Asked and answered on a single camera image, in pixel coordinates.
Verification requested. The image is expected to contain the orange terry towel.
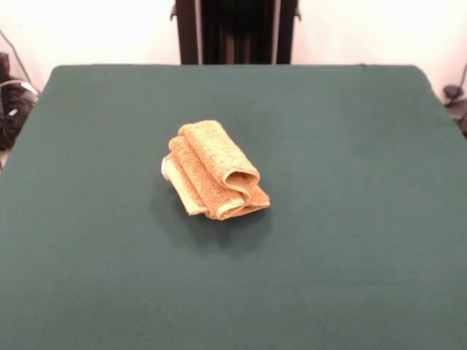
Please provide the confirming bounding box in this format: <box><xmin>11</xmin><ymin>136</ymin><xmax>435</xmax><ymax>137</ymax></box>
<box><xmin>160</xmin><ymin>119</ymin><xmax>271</xmax><ymax>221</ymax></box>

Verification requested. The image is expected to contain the dark green table cloth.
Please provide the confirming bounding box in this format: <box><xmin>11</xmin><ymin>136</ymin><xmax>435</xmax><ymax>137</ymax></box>
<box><xmin>0</xmin><ymin>63</ymin><xmax>467</xmax><ymax>350</ymax></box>

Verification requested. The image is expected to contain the black robot stand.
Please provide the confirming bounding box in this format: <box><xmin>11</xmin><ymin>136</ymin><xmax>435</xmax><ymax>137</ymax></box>
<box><xmin>169</xmin><ymin>0</ymin><xmax>302</xmax><ymax>66</ymax></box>

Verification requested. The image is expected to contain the black equipment with cables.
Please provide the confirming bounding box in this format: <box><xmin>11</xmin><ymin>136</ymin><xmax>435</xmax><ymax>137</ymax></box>
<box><xmin>0</xmin><ymin>50</ymin><xmax>40</xmax><ymax>151</ymax></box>

